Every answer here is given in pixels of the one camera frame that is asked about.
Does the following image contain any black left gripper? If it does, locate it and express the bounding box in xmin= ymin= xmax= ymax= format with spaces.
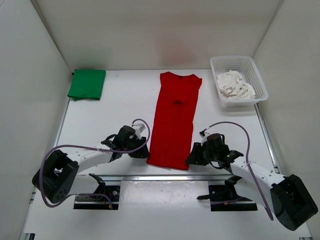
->
xmin=122 ymin=135 xmax=151 ymax=159

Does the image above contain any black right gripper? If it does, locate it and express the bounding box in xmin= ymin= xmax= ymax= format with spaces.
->
xmin=185 ymin=142 xmax=219 ymax=167

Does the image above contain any red t shirt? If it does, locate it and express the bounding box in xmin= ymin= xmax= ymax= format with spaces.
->
xmin=146 ymin=71 xmax=202 ymax=171

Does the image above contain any white cloth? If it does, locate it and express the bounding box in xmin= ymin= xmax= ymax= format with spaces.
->
xmin=217 ymin=70 xmax=256 ymax=101

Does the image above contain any green t shirt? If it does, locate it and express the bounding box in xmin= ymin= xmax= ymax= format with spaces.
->
xmin=67 ymin=69 xmax=106 ymax=101

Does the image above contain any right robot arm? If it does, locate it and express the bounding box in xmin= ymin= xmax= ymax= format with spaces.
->
xmin=185 ymin=133 xmax=319 ymax=231

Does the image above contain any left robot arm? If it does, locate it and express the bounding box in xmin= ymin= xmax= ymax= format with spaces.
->
xmin=32 ymin=118 xmax=150 ymax=208

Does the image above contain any white plastic basket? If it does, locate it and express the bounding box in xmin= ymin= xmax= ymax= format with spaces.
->
xmin=210 ymin=55 xmax=269 ymax=107

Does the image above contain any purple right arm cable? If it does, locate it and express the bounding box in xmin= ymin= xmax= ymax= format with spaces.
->
xmin=198 ymin=121 xmax=275 ymax=221

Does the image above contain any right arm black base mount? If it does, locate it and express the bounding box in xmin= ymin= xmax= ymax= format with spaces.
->
xmin=196 ymin=176 xmax=258 ymax=212

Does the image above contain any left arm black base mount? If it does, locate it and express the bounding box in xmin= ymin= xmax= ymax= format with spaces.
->
xmin=69 ymin=173 xmax=121 ymax=211

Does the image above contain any aluminium table edge rail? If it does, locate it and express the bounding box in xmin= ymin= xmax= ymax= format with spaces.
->
xmin=44 ymin=174 xmax=280 ymax=183

